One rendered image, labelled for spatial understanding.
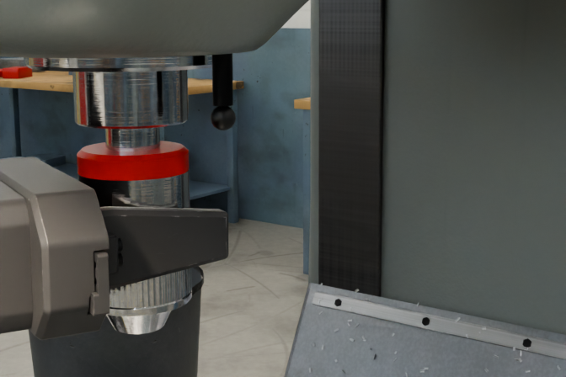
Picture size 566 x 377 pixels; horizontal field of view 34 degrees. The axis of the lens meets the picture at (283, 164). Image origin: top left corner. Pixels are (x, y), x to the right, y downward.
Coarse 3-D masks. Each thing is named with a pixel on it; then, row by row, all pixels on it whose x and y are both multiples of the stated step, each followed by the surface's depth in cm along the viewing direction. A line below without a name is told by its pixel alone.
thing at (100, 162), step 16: (96, 144) 40; (160, 144) 40; (176, 144) 40; (80, 160) 38; (96, 160) 37; (112, 160) 37; (128, 160) 37; (144, 160) 37; (160, 160) 37; (176, 160) 38; (96, 176) 37; (112, 176) 37; (128, 176) 37; (144, 176) 37; (160, 176) 38
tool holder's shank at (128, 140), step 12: (108, 132) 38; (120, 132) 38; (132, 132) 38; (144, 132) 38; (156, 132) 39; (108, 144) 38; (120, 144) 38; (132, 144) 38; (144, 144) 38; (156, 144) 39
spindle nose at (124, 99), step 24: (72, 72) 38; (96, 72) 37; (120, 72) 36; (144, 72) 36; (168, 72) 37; (96, 96) 37; (120, 96) 36; (144, 96) 37; (168, 96) 37; (96, 120) 37; (120, 120) 37; (144, 120) 37; (168, 120) 37
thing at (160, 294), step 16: (80, 176) 38; (176, 176) 38; (96, 192) 38; (112, 192) 37; (128, 192) 37; (144, 192) 37; (160, 192) 38; (176, 192) 38; (176, 272) 39; (128, 288) 38; (144, 288) 38; (160, 288) 38; (176, 288) 39; (112, 304) 38; (128, 304) 38; (144, 304) 38; (160, 304) 38; (176, 304) 39
